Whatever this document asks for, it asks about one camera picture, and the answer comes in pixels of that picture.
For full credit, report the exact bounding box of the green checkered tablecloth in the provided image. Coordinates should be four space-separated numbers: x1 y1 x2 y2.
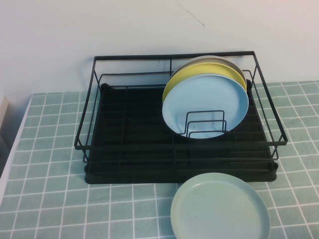
0 80 319 239

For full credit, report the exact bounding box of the light blue plate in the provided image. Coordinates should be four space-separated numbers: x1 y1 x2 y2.
161 74 250 140

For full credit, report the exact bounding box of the black wire dish rack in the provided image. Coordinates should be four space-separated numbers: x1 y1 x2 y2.
74 51 289 163

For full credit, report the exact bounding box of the pale green plate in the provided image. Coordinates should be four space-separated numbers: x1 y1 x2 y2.
170 172 271 239

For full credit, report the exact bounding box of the grey plate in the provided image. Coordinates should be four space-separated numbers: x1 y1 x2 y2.
171 55 247 83

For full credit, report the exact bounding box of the yellow plate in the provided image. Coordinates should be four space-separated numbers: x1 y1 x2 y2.
162 62 248 103

